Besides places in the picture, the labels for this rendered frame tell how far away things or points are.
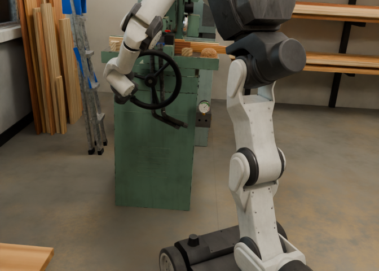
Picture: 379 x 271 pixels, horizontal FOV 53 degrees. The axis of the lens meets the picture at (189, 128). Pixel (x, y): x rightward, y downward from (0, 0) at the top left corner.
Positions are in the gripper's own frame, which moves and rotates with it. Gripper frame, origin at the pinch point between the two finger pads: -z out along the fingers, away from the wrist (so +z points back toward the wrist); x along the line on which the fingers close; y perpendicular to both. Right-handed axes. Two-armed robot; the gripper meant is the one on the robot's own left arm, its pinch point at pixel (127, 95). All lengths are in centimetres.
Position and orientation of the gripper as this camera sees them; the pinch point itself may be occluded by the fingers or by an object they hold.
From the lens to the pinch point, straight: 176.2
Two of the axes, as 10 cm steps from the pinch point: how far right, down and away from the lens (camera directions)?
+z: -0.1, -1.6, -9.9
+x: 6.8, -7.2, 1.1
